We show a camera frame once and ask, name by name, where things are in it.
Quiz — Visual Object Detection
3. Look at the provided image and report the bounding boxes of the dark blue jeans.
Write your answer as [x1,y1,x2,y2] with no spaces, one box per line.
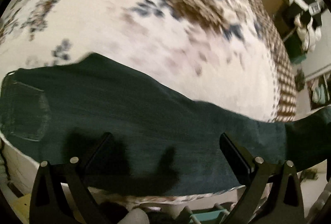
[1,54,330,196]

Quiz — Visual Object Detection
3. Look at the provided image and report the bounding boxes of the teal storage rack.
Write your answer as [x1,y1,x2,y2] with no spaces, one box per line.
[176,202,234,224]

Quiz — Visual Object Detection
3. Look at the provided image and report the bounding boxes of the checkered bed cover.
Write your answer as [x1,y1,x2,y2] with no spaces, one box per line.
[248,0,297,122]

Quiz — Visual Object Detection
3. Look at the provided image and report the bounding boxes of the grey slippers on floor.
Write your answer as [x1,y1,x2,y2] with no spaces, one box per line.
[295,68,305,92]

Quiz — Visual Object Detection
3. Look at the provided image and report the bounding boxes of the white wardrobe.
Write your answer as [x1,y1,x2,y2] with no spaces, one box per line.
[306,71,330,110]

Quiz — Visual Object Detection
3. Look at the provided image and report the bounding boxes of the floral bed sheet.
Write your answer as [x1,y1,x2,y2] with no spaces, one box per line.
[1,0,286,202]

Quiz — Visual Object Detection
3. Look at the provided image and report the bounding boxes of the white puffer jacket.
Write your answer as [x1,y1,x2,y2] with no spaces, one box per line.
[294,18,321,52]

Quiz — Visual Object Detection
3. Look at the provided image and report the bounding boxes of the brown cardboard box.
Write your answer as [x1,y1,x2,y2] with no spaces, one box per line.
[262,0,291,38]

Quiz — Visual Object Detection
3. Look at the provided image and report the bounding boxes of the black white jacket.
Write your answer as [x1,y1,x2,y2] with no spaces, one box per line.
[282,0,325,30]

